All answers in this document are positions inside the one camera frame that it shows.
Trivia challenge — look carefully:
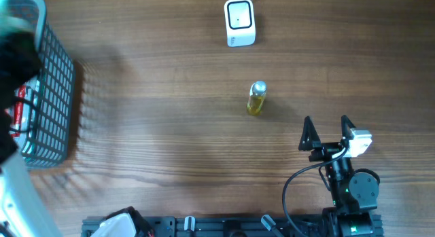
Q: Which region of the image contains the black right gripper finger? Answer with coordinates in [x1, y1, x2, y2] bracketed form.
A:
[341, 115, 355, 139]
[298, 116, 321, 151]

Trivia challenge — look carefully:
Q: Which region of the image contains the yellow oil bottle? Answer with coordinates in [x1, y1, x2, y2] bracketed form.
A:
[247, 80, 267, 115]

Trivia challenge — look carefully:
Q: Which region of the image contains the red snack packet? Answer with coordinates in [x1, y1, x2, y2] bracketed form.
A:
[5, 86, 26, 130]

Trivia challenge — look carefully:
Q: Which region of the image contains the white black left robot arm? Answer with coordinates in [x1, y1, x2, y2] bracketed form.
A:
[1, 26, 62, 236]

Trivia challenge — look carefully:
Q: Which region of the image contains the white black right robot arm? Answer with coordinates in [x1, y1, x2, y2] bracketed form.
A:
[298, 115, 380, 236]

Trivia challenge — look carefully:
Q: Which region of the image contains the white cube barcode scanner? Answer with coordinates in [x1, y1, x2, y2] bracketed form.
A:
[224, 0, 256, 48]

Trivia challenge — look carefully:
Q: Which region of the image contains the grey mesh shopping basket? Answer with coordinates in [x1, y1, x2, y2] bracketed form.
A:
[5, 0, 75, 168]

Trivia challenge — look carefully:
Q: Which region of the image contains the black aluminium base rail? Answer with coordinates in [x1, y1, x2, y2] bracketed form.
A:
[81, 215, 385, 237]

